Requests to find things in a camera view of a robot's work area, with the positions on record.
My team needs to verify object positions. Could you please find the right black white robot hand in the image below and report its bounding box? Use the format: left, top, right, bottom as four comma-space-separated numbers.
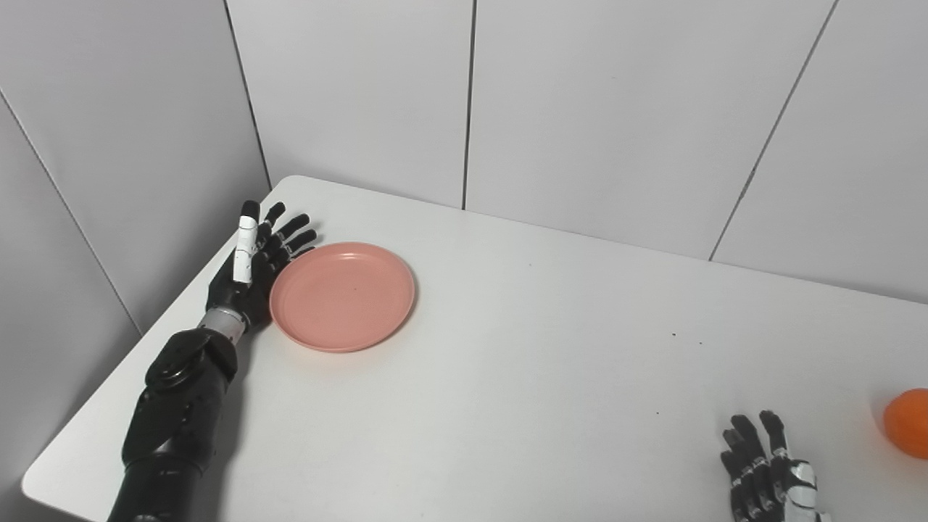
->
720, 410, 832, 522

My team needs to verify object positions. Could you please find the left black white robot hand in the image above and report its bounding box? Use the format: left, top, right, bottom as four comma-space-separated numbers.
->
205, 200, 318, 333

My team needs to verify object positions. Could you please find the pink round plate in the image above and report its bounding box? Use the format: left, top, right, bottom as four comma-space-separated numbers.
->
269, 241, 417, 354

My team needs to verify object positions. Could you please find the orange fruit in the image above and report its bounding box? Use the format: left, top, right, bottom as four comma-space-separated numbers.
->
882, 388, 928, 460

